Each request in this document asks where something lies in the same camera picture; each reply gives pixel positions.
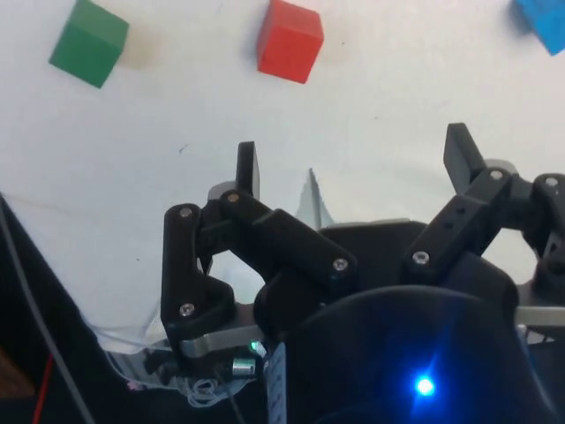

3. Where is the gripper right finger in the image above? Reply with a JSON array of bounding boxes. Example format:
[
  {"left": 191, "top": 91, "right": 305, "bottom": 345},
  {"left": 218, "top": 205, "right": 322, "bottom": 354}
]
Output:
[{"left": 399, "top": 122, "right": 565, "bottom": 306}]

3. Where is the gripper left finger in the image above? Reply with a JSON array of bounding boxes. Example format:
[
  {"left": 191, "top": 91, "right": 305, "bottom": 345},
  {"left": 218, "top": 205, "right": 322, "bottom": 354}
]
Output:
[{"left": 161, "top": 140, "right": 358, "bottom": 355}]

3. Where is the red cube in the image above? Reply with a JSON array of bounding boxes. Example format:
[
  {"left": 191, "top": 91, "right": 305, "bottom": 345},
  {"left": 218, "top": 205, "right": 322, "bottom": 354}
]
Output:
[{"left": 256, "top": 0, "right": 325, "bottom": 85}]

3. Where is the blue cube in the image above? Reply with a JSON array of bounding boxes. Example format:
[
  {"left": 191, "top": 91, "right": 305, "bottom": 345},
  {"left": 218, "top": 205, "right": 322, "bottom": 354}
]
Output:
[{"left": 514, "top": 0, "right": 565, "bottom": 57}]

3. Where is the green cube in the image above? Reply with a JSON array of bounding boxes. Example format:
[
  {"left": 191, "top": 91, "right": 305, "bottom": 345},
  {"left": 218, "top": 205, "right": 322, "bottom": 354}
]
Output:
[{"left": 48, "top": 0, "right": 131, "bottom": 89}]

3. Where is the grey cable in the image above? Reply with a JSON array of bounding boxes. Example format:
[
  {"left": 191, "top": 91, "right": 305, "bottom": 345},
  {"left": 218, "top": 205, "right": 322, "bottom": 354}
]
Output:
[{"left": 0, "top": 205, "right": 94, "bottom": 424}]

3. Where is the red cable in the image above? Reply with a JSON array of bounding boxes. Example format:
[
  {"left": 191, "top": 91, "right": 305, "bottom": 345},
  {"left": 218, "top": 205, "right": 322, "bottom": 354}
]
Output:
[{"left": 32, "top": 354, "right": 55, "bottom": 424}]

